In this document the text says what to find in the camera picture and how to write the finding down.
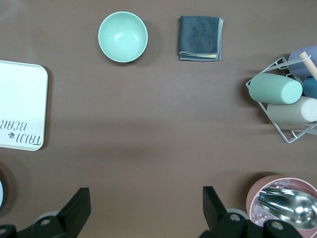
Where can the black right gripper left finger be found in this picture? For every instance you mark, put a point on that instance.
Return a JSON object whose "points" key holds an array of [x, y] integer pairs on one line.
{"points": [[74, 210]]}

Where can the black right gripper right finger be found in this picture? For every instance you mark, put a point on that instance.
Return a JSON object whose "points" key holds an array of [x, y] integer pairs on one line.
{"points": [[215, 213]]}

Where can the white round plate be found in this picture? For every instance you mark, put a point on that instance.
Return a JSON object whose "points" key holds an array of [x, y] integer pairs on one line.
{"points": [[1, 193]]}

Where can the clear ice cubes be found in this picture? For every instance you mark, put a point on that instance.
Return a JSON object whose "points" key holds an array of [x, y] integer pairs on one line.
{"points": [[257, 213]]}

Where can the pink bowl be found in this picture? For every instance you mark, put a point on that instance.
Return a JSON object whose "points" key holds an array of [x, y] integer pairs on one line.
{"points": [[255, 193]]}

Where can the silver metal scoop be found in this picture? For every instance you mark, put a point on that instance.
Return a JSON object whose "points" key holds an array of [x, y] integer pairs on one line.
{"points": [[289, 205]]}

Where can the cream bear print tray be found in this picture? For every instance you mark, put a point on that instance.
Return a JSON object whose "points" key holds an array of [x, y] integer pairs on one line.
{"points": [[22, 99]]}

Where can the beige cup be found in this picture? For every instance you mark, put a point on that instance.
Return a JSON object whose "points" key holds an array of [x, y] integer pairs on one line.
{"points": [[289, 111]]}

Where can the mint green cup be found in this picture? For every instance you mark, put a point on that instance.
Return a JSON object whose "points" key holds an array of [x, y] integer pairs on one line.
{"points": [[272, 88]]}

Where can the dark blue cup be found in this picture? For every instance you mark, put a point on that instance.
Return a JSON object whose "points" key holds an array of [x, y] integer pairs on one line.
{"points": [[310, 86]]}

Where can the purple cup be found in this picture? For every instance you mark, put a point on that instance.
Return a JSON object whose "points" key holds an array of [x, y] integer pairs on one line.
{"points": [[297, 62]]}

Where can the wooden rod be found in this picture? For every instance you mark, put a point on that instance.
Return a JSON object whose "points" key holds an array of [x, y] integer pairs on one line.
{"points": [[308, 64]]}

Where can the folded grey cloth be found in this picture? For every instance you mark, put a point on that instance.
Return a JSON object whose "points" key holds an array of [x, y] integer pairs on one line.
{"points": [[199, 37]]}

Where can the mint green bowl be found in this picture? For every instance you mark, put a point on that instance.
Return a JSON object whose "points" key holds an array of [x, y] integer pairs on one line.
{"points": [[122, 36]]}

